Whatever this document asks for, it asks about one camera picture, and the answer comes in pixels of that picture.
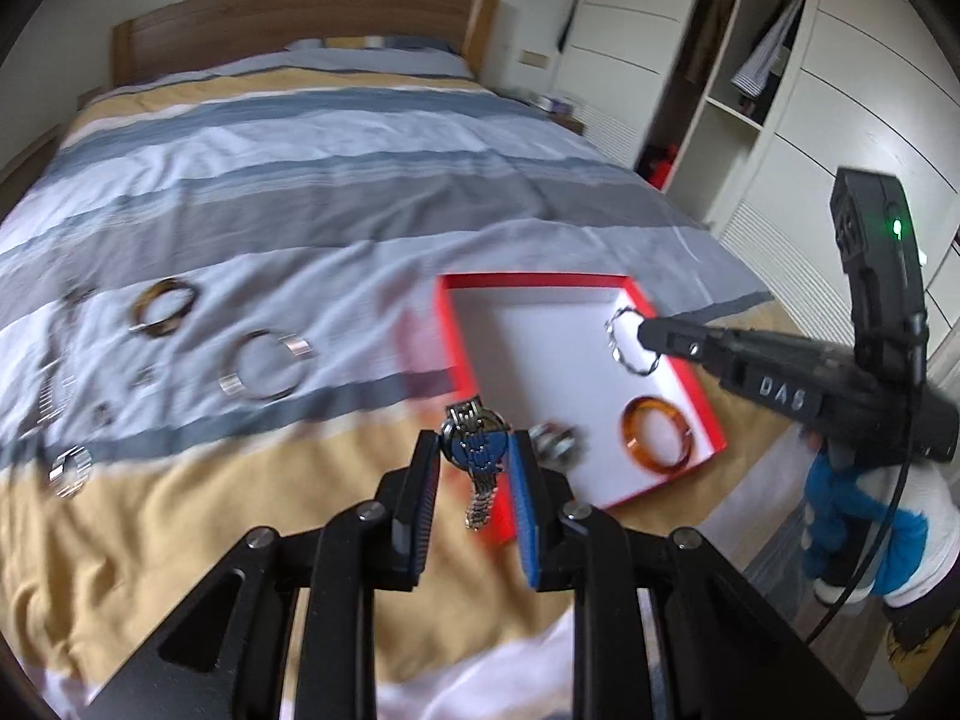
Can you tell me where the thin silver bangle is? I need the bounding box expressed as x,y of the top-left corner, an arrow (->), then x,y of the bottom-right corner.
219,329 -> 315,401

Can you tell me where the silver wristwatch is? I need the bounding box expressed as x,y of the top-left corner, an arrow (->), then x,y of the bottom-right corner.
439,399 -> 512,533

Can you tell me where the amber bangle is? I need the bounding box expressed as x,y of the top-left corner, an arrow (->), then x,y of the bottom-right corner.
621,396 -> 695,476

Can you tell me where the wooden side ledge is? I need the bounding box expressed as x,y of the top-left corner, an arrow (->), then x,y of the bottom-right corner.
0,124 -> 65,200

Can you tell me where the striped hanging shirt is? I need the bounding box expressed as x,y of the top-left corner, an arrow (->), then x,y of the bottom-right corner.
731,0 -> 800,100

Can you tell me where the white wardrobe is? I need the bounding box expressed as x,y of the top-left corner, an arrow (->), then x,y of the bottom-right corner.
559,0 -> 960,361

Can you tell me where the small silver band bracelet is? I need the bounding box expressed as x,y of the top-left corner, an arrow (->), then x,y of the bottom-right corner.
46,446 -> 95,498

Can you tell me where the tortoiseshell bangle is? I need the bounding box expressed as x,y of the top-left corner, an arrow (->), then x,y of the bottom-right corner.
128,278 -> 200,339

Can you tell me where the red cardboard box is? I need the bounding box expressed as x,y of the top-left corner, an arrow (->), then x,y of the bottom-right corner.
435,274 -> 728,545

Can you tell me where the red bag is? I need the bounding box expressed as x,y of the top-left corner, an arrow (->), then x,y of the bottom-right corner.
648,143 -> 680,193

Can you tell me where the wooden nightstand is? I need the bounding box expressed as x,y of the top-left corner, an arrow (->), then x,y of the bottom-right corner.
517,90 -> 590,137

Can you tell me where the wide silver ring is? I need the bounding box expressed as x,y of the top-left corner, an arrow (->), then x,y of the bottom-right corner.
529,424 -> 580,463

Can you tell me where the brown hanging garment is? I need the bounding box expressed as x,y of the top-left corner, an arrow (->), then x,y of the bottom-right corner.
685,0 -> 740,85

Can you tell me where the wooden bed headboard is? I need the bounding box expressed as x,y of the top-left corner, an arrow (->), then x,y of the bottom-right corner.
111,0 -> 500,91

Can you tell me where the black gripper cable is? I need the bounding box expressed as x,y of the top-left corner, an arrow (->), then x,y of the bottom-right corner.
806,300 -> 931,642

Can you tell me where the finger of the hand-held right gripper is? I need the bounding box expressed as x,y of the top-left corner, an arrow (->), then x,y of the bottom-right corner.
636,315 -> 742,389

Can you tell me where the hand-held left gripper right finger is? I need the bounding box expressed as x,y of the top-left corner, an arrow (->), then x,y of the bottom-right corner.
508,435 -> 865,720

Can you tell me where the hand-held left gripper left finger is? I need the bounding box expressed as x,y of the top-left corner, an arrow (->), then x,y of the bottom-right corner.
86,431 -> 445,720

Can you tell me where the striped duvet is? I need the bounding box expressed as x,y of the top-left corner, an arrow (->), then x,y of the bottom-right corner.
0,45 -> 785,720

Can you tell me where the silver link bracelet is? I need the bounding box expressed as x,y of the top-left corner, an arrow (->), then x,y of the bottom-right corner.
604,307 -> 662,377

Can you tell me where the silver twisted chain necklace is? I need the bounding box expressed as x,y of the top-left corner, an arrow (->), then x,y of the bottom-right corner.
19,356 -> 77,443

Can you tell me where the grey pillow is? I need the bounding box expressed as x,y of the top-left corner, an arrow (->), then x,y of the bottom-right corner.
285,36 -> 478,80

